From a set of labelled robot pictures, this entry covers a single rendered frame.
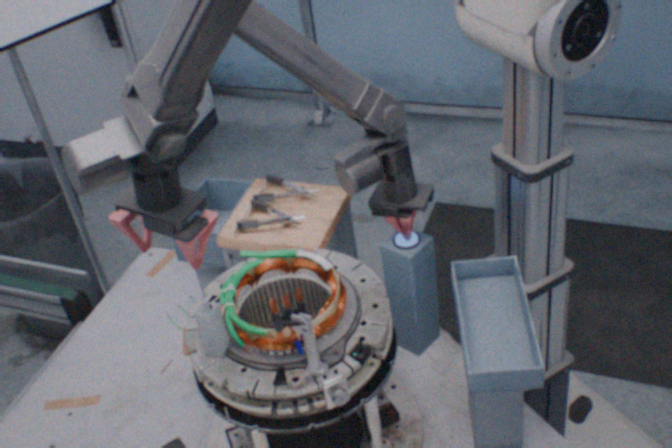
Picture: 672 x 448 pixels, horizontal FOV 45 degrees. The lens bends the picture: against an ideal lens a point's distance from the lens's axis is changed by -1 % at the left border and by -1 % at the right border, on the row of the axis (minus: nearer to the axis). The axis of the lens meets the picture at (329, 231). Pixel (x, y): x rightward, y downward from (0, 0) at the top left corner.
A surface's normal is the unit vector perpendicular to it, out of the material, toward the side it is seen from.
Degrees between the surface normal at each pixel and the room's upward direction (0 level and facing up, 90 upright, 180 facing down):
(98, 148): 37
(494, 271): 90
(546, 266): 90
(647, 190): 0
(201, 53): 126
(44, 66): 90
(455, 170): 0
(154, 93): 76
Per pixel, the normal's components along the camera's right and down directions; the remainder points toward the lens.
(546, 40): -0.27, 0.54
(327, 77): 0.44, 0.29
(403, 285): -0.66, 0.53
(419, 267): 0.74, 0.33
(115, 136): 0.29, -0.37
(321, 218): -0.13, -0.78
